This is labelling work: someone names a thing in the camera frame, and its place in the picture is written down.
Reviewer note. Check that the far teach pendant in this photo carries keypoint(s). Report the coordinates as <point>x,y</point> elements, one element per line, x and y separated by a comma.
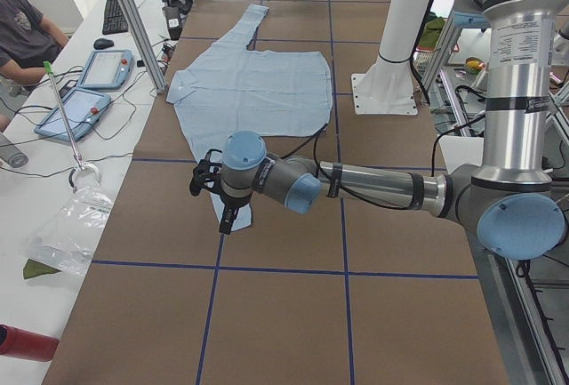
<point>106,70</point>

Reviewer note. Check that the teach pendant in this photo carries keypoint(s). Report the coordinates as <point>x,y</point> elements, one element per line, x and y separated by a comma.
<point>84,109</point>
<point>106,70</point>

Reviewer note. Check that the reacher grabber tool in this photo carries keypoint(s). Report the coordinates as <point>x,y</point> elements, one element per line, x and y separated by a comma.
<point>81,166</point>

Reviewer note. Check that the orange green bowl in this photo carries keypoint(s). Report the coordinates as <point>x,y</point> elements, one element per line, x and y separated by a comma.
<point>474,66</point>

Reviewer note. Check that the black keyboard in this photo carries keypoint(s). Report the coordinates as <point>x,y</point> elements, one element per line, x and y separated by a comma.
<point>114,21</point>

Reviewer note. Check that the aluminium frame post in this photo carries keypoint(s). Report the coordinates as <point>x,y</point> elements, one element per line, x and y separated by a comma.
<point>140,37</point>

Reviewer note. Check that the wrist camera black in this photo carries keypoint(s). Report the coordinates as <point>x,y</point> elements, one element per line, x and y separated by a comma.
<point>206,175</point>

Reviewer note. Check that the light blue button shirt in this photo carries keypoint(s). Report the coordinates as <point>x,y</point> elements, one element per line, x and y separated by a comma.
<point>231,98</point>

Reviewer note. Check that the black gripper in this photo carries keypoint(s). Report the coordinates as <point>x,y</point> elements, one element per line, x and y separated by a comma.
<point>231,202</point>

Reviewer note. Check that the green cloth piece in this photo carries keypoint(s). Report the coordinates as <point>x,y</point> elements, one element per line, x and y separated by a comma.
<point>33,269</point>

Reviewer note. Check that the clear plastic bag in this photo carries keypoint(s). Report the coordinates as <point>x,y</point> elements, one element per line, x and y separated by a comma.
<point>69,239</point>

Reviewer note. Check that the black computer mouse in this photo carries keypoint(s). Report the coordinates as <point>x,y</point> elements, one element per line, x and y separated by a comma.
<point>102,43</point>

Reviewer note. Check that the red bottle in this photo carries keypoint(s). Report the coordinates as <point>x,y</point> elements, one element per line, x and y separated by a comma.
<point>23,344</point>

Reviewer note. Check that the seated person grey shirt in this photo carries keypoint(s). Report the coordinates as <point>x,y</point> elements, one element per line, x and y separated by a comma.
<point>28,40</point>

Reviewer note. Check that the near teach pendant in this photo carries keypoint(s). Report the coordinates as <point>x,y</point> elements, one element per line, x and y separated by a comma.
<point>84,109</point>

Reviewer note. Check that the aluminium rail frame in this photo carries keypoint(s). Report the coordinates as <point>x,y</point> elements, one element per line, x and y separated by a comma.
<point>505,203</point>

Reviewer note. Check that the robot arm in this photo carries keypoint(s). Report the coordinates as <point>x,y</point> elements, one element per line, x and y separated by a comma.
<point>408,191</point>

